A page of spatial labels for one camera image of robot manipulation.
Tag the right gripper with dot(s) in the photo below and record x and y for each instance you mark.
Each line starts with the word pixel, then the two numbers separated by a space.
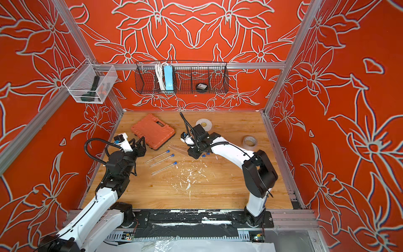
pixel 192 154

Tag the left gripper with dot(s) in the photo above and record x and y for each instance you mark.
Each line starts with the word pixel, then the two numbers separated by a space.
pixel 139 151

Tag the clear test tube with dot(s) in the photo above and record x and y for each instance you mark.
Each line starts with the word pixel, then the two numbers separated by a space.
pixel 179 149
pixel 160 161
pixel 162 154
pixel 160 170

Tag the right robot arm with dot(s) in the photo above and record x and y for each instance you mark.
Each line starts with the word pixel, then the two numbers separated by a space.
pixel 258 171

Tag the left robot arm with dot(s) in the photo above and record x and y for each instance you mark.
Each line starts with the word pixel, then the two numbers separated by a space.
pixel 99 218

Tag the white tape roll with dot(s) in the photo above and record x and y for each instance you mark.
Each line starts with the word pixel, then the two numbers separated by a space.
pixel 205 123

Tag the orange plastic tool case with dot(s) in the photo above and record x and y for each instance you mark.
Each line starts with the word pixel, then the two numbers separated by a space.
pixel 154 130

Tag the clear tape roll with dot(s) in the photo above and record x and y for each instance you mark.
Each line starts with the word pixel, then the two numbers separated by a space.
pixel 249 143

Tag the small black device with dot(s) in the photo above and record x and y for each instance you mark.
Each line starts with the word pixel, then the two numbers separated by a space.
pixel 201 87

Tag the green black tool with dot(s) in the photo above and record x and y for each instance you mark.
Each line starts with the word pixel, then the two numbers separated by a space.
pixel 90 95

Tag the light blue box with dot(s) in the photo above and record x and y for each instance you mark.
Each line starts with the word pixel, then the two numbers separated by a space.
pixel 168 75

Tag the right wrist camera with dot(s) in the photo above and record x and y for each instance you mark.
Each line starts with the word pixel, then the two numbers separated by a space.
pixel 187 139

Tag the black wire basket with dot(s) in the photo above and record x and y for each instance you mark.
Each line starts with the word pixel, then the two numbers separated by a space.
pixel 149 77

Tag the clear acrylic wall box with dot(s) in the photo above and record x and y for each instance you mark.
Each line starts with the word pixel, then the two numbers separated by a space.
pixel 80 81

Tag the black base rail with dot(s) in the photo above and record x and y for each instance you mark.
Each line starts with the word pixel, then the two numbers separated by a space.
pixel 228 225

